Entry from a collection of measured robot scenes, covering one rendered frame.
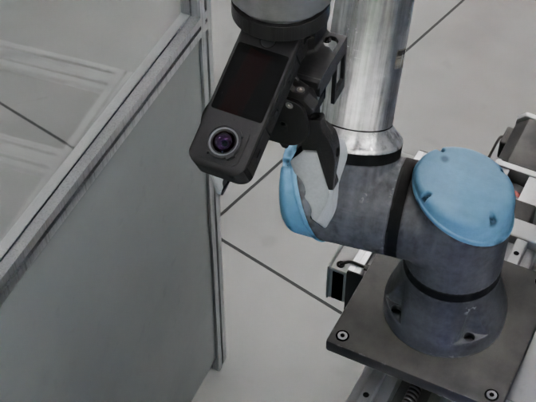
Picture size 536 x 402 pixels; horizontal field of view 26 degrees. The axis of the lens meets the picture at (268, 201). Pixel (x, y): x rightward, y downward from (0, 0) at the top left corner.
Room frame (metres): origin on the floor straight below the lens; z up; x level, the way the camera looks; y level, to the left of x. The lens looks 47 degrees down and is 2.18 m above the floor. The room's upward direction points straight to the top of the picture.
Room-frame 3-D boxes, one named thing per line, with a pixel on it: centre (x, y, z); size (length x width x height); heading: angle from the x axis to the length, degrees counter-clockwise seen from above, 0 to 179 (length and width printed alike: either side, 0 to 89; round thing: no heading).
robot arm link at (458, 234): (0.90, -0.21, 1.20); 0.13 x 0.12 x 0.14; 72
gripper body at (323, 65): (0.68, -0.01, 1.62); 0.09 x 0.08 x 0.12; 157
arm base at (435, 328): (0.90, -0.22, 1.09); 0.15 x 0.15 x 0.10
